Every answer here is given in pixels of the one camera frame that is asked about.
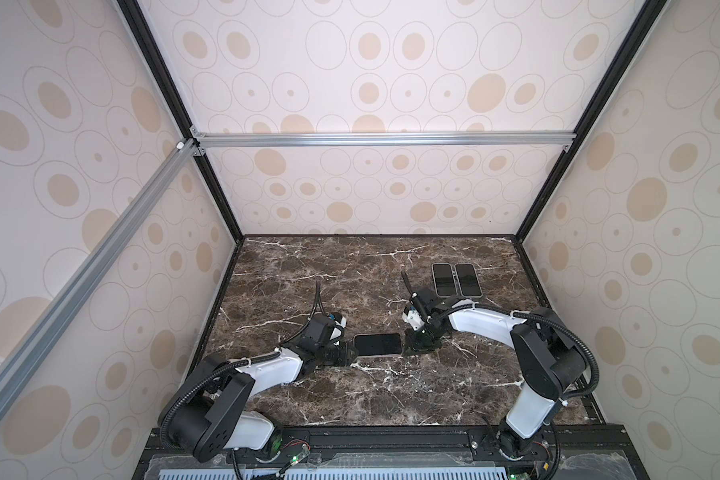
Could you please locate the right black corner post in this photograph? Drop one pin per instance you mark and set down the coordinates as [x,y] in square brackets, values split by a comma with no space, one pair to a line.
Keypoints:
[625,54]

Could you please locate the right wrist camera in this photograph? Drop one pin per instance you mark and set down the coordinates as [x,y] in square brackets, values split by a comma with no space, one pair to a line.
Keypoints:
[412,317]

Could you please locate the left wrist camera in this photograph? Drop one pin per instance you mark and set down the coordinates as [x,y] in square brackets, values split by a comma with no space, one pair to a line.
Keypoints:
[339,326]

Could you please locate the silver phone dark screen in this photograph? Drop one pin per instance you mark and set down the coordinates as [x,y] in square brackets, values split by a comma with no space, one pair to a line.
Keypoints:
[444,283]

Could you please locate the horizontal aluminium rail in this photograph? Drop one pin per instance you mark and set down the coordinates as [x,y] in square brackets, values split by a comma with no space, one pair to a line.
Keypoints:
[401,139]

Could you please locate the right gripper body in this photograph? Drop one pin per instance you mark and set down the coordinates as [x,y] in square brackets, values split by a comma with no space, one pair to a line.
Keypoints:
[422,339]

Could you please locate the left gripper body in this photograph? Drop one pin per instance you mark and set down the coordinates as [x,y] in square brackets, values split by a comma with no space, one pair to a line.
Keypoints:
[330,356]

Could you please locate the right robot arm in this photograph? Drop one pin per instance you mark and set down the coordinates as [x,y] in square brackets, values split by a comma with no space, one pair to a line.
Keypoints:
[556,365]

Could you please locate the diagonal aluminium rail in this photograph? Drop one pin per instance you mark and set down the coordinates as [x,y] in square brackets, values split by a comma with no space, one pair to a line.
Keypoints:
[37,343]

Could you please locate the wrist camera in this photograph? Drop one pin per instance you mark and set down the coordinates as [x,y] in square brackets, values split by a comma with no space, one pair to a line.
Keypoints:
[339,326]
[412,317]

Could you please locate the black corner frame post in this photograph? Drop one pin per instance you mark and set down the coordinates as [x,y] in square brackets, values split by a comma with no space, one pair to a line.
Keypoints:
[137,24]

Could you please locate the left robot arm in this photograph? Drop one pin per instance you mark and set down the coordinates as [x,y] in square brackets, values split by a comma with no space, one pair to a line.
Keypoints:
[207,413]

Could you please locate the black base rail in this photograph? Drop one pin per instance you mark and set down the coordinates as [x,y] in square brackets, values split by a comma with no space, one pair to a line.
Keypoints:
[410,452]

